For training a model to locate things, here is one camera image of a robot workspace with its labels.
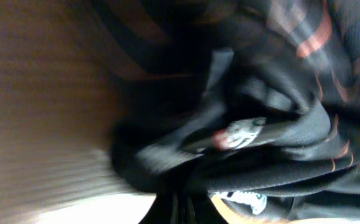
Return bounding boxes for black shirt orange contour lines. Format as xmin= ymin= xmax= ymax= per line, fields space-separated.
xmin=91 ymin=1 xmax=360 ymax=220

